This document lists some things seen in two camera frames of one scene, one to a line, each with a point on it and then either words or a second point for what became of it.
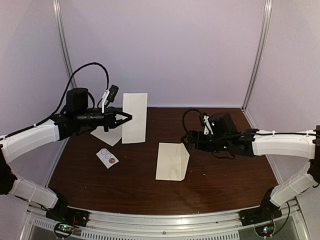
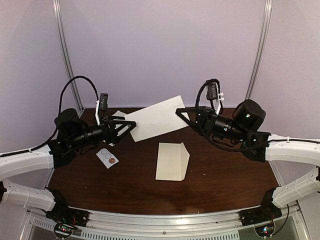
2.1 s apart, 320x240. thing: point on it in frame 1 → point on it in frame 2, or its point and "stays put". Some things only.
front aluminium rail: x=214 y=225 stays put
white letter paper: x=134 y=129 → x=157 y=119
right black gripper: x=192 y=134 → x=205 y=123
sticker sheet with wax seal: x=107 y=158 stays put
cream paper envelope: x=172 y=161 stays put
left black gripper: x=110 y=116 → x=111 y=138
